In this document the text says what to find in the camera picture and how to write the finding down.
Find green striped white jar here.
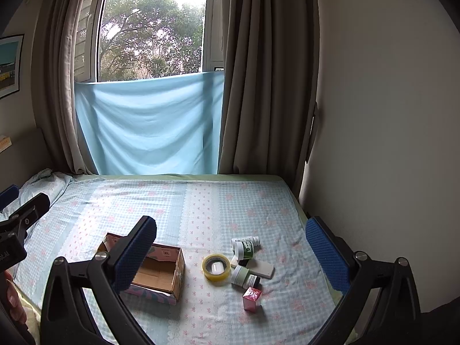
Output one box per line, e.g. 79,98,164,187
231,236,260,261

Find flat white rectangular device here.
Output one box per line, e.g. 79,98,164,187
246,258,275,279

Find small white pill bottle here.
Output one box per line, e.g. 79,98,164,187
230,256,239,268

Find red pink small box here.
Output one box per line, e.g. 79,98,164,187
242,287,262,312

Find floral checked bed sheet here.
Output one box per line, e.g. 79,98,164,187
12,178,335,344

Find left brown curtain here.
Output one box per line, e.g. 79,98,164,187
31,0,97,175

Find small white earbuds case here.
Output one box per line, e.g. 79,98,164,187
211,262,225,275

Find yellow tape roll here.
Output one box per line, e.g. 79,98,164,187
202,254,231,282

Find window with white frame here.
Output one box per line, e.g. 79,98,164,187
74,0,224,83

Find pale green white-lid jar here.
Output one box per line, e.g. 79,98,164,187
231,265,250,288

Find open cardboard box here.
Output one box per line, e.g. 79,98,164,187
97,232,187,306

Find person's left hand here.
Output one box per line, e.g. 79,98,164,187
2,271,26,325

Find right brown curtain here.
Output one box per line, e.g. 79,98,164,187
218,0,319,194

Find framed wall picture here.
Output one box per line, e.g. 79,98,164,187
0,34,24,99

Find brown curtain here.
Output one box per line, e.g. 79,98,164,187
31,0,97,175
218,0,319,194

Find light blue hanging cloth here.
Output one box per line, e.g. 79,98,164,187
74,71,224,175

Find floral pillow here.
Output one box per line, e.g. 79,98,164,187
1,168,73,221

